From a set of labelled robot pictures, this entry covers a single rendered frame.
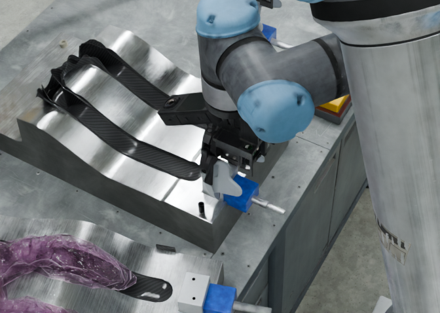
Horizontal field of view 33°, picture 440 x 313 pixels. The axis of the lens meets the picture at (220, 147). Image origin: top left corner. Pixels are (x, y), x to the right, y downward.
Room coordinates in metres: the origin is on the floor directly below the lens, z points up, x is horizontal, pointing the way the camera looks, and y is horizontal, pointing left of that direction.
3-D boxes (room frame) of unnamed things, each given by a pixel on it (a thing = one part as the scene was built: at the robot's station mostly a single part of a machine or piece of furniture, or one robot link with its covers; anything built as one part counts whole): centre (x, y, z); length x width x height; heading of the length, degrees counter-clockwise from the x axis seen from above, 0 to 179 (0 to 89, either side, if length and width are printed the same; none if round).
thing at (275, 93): (0.60, -0.07, 1.21); 0.11 x 0.11 x 0.08; 21
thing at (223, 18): (0.68, -0.02, 1.21); 0.09 x 0.08 x 0.11; 21
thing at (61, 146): (0.87, 0.16, 0.87); 0.50 x 0.26 x 0.14; 57
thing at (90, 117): (0.86, 0.15, 0.92); 0.35 x 0.16 x 0.09; 57
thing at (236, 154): (0.68, -0.03, 1.05); 0.09 x 0.08 x 0.12; 57
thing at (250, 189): (0.67, -0.04, 0.89); 0.13 x 0.05 x 0.05; 57
